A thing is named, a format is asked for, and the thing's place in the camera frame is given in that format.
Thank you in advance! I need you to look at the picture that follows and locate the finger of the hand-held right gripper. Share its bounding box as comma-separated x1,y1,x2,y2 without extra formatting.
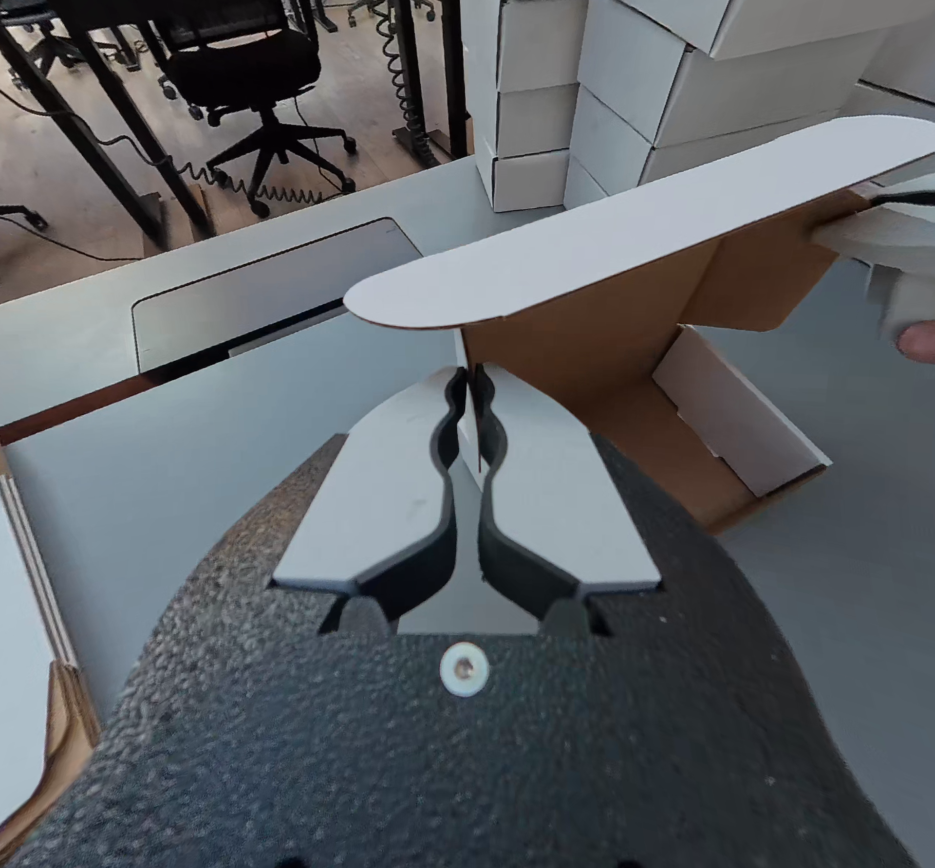
806,205,935,279
853,177,935,203

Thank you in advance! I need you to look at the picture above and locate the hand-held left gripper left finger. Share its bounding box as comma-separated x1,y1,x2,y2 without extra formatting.
270,366,470,622

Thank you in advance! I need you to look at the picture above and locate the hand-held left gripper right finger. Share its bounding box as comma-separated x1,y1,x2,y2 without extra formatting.
473,364,663,622

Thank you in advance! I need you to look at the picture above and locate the white cardboard box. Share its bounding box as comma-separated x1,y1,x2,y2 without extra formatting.
343,114,935,535

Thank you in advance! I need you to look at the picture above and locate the person's right hand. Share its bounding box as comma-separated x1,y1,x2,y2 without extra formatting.
896,320,935,363

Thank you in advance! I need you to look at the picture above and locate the stack of white cardboard boxes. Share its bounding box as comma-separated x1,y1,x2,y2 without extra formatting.
449,0,935,214

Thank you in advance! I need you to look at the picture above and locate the wooden desk with black legs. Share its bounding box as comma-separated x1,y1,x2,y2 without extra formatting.
0,0,470,252

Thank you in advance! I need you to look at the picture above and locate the black coiled cable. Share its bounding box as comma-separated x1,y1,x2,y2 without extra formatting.
381,0,433,155
95,134,346,206

